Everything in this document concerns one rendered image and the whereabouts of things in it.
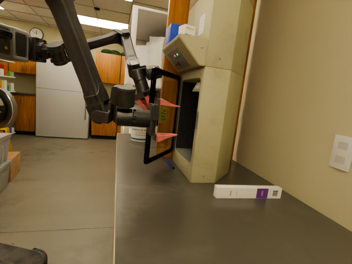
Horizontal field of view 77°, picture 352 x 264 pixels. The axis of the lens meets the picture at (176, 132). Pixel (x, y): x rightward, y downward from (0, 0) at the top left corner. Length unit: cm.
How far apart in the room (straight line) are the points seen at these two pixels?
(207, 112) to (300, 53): 49
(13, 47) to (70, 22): 67
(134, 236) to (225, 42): 73
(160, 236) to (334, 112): 72
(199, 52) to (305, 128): 53
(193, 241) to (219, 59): 64
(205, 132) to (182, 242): 45
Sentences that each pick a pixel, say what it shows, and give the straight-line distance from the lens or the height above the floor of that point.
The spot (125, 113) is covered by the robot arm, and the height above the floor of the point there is 121.
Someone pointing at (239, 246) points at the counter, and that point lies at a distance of 63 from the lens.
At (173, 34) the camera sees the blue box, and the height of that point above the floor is 155.
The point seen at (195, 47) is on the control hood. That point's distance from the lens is 87.
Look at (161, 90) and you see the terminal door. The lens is 96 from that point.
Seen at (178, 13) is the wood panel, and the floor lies 171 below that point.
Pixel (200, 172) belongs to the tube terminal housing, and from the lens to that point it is 93.
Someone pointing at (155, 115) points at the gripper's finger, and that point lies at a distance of 70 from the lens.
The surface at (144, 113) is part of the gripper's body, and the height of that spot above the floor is 122.
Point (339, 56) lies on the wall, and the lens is 100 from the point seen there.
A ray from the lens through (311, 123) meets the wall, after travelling 102.
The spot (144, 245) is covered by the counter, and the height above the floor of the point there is 94.
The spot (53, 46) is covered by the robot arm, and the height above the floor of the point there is 146.
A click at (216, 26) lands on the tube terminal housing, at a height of 156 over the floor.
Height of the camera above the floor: 128
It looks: 9 degrees down
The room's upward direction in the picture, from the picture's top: 6 degrees clockwise
